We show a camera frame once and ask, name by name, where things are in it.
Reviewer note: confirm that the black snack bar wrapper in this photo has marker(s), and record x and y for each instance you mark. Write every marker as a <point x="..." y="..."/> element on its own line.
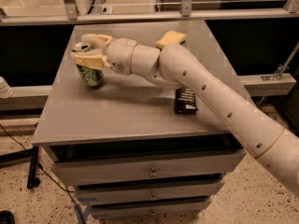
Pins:
<point x="185" y="102"/>

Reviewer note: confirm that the grey drawer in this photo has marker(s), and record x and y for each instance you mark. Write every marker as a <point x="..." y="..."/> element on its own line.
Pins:
<point x="149" y="208"/>
<point x="153" y="192"/>
<point x="146" y="168"/>

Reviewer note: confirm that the dark object bottom left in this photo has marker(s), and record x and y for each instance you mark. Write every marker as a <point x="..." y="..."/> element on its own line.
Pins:
<point x="6" y="217"/>

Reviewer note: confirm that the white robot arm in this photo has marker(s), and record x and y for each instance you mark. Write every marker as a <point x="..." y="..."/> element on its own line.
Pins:
<point x="170" y="65"/>

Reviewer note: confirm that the white cylinder at left edge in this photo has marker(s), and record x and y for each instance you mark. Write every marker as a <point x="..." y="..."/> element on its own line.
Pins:
<point x="5" y="90"/>

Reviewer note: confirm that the bottom grey drawer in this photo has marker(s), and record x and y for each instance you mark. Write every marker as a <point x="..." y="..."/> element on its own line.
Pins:
<point x="149" y="208"/>

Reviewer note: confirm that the green soda can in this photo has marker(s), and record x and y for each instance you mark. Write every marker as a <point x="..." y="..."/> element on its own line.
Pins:
<point x="91" y="78"/>

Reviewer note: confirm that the metal bracket clamp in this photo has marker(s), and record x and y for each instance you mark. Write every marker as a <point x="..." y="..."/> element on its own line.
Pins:
<point x="281" y="67"/>

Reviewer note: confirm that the metal railing frame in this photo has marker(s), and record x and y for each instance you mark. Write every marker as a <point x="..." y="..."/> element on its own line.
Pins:
<point x="56" y="12"/>

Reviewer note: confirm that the top grey drawer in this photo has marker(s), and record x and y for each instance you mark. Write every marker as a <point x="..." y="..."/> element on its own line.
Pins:
<point x="146" y="168"/>

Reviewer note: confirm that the black metal leg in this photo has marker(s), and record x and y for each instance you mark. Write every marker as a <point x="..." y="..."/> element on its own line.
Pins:
<point x="33" y="181"/>

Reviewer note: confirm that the grey drawer cabinet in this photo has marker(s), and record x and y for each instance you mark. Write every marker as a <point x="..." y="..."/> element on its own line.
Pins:
<point x="126" y="117"/>

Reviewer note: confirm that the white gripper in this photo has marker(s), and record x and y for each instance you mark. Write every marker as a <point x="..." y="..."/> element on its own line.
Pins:
<point x="121" y="56"/>

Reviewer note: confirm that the middle grey drawer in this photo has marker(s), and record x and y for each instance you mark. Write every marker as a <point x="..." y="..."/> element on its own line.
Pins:
<point x="153" y="192"/>

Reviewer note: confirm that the yellow sponge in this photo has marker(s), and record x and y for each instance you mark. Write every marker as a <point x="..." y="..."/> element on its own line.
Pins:
<point x="170" y="37"/>

